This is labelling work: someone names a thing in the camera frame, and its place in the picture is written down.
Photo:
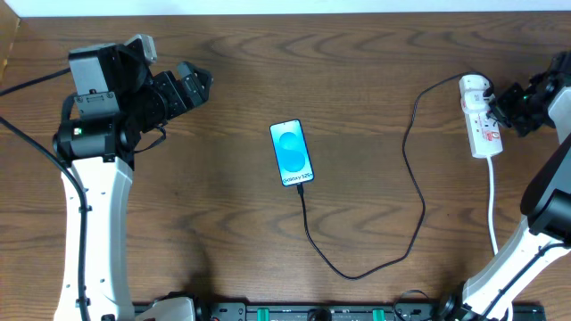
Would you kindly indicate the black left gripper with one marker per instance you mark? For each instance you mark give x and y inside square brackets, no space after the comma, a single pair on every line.
[179,92]

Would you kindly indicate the blue screen Galaxy smartphone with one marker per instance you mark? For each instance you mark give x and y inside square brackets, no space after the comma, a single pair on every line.
[291,151]

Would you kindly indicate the white power strip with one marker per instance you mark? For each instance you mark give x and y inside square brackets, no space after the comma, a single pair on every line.
[484,135]

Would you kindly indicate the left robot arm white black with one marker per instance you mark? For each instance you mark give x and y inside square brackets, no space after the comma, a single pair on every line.
[117,99]

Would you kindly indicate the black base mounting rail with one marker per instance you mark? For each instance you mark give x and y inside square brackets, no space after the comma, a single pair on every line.
[237,311]

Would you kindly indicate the white USB charger plug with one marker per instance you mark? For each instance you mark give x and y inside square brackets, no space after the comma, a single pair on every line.
[475,93]

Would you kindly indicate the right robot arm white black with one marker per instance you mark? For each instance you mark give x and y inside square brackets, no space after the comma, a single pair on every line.
[543,233]

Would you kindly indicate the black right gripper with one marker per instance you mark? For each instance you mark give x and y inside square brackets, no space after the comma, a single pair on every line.
[511,108]

